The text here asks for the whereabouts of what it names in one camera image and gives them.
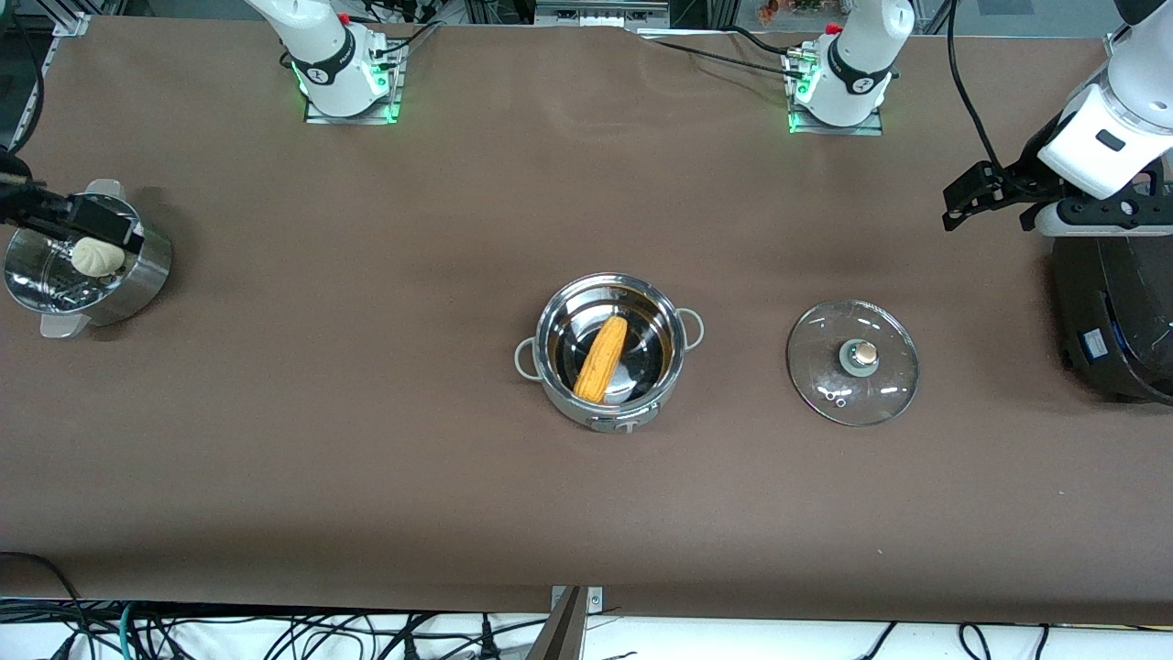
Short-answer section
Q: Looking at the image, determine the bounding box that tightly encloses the black rice cooker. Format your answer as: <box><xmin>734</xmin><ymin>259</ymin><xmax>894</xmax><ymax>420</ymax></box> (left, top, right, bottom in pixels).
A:
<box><xmin>1051</xmin><ymin>229</ymin><xmax>1173</xmax><ymax>406</ymax></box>

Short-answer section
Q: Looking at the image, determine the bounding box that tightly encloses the dark angled bar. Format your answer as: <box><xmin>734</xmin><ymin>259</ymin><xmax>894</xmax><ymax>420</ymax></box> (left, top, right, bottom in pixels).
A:
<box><xmin>528</xmin><ymin>587</ymin><xmax>589</xmax><ymax>660</ymax></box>

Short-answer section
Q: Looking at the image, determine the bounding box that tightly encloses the stainless steel steamer pot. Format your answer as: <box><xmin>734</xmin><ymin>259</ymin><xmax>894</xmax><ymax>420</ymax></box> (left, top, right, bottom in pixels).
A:
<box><xmin>3</xmin><ymin>179</ymin><xmax>174</xmax><ymax>339</ymax></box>

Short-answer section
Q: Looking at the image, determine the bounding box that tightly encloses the grey pot with steel interior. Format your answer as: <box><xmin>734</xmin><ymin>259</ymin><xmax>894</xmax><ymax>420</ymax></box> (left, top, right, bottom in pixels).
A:
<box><xmin>514</xmin><ymin>271</ymin><xmax>706</xmax><ymax>435</ymax></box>

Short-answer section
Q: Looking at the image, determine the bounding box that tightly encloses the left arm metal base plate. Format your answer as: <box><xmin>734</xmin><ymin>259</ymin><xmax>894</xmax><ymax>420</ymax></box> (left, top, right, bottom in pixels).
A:
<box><xmin>785</xmin><ymin>44</ymin><xmax>886</xmax><ymax>138</ymax></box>

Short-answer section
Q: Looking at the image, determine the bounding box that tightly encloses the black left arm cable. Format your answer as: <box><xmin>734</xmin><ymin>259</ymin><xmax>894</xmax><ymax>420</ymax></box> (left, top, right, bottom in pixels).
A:
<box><xmin>946</xmin><ymin>0</ymin><xmax>1014</xmax><ymax>171</ymax></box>

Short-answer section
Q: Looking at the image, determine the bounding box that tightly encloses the grey equipment box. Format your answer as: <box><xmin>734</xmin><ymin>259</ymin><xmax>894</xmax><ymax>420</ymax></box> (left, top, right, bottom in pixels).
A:
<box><xmin>534</xmin><ymin>0</ymin><xmax>674</xmax><ymax>29</ymax></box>

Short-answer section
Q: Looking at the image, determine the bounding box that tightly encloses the white steamed bun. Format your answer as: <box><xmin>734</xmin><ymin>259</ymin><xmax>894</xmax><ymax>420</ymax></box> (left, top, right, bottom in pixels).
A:
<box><xmin>71</xmin><ymin>237</ymin><xmax>126</xmax><ymax>279</ymax></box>

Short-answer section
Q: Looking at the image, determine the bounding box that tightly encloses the round glass pot lid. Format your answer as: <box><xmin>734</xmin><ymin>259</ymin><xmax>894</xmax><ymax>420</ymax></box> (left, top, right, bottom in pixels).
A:
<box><xmin>785</xmin><ymin>299</ymin><xmax>921</xmax><ymax>428</ymax></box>

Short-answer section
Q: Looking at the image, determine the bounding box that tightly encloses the yellow corn cob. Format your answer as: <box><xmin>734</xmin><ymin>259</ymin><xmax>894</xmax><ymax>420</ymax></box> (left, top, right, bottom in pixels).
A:
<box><xmin>573</xmin><ymin>315</ymin><xmax>630</xmax><ymax>405</ymax></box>

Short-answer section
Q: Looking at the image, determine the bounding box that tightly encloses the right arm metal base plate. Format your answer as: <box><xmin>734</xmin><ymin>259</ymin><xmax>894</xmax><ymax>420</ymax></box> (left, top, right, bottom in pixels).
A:
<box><xmin>303</xmin><ymin>39</ymin><xmax>405</xmax><ymax>126</ymax></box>

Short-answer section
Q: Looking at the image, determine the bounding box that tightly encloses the black cable on table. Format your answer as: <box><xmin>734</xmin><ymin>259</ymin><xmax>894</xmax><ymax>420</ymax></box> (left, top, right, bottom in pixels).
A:
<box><xmin>641</xmin><ymin>26</ymin><xmax>812</xmax><ymax>74</ymax></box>

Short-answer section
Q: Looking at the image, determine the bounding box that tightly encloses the black looped floor cable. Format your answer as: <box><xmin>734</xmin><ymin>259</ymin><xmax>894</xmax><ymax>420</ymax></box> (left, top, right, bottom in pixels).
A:
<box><xmin>0</xmin><ymin>551</ymin><xmax>88</xmax><ymax>660</ymax></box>

